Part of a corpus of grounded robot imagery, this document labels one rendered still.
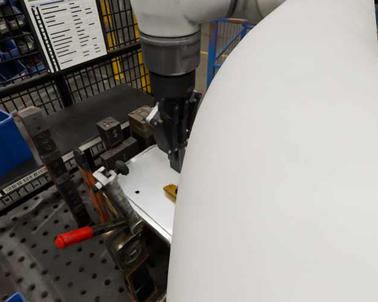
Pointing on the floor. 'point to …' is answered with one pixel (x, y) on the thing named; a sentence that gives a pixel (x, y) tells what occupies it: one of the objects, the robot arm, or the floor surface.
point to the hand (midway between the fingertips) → (176, 157)
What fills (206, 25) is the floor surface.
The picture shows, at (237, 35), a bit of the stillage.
